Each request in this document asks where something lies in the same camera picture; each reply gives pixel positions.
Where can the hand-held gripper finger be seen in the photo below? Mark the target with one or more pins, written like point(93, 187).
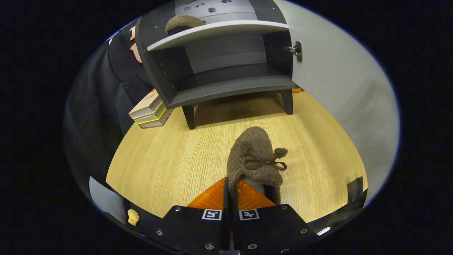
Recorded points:
point(235, 230)
point(226, 230)

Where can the brown suede shoe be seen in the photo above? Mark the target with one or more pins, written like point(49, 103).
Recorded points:
point(254, 141)
point(182, 22)

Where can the dark grey shoe cabinet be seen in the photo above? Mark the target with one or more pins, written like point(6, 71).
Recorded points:
point(226, 88)

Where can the beige shoe cabinet door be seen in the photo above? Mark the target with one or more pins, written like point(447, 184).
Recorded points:
point(336, 88)

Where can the reddish brown book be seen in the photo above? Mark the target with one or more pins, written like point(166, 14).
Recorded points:
point(161, 122)

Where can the yellow-edged book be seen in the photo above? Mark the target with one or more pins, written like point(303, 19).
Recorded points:
point(152, 118)

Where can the beige book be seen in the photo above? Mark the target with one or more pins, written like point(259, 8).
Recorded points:
point(145, 106)

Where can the black backdrop cloth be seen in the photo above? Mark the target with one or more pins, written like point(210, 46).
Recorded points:
point(106, 88)

